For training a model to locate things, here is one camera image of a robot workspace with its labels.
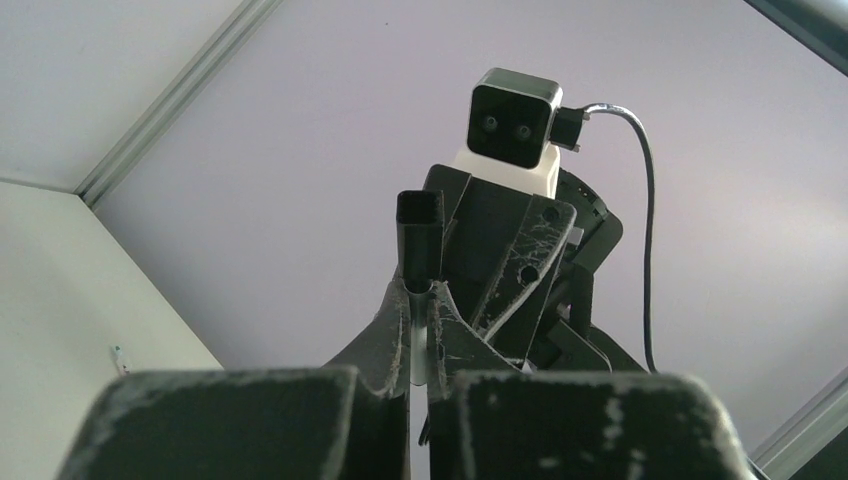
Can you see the black pen cap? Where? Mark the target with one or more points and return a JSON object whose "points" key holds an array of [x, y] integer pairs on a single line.
{"points": [[420, 233]]}

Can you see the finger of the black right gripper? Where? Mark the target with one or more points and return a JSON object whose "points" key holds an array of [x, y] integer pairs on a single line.
{"points": [[483, 218], [528, 257]]}

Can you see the aluminium frame profile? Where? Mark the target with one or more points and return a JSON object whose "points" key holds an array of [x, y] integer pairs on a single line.
{"points": [[172, 102]]}

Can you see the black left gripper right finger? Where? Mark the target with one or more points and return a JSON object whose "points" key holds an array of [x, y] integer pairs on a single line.
{"points": [[491, 421]]}

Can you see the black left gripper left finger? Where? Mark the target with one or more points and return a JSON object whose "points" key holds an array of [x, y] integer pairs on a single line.
{"points": [[348, 419]]}

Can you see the white pen teal tip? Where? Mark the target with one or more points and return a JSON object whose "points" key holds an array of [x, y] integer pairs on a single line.
{"points": [[120, 359]]}

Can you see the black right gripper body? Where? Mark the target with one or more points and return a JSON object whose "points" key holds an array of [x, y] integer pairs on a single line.
{"points": [[566, 339]]}

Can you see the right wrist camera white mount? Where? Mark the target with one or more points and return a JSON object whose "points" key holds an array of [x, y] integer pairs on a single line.
{"points": [[507, 142]]}

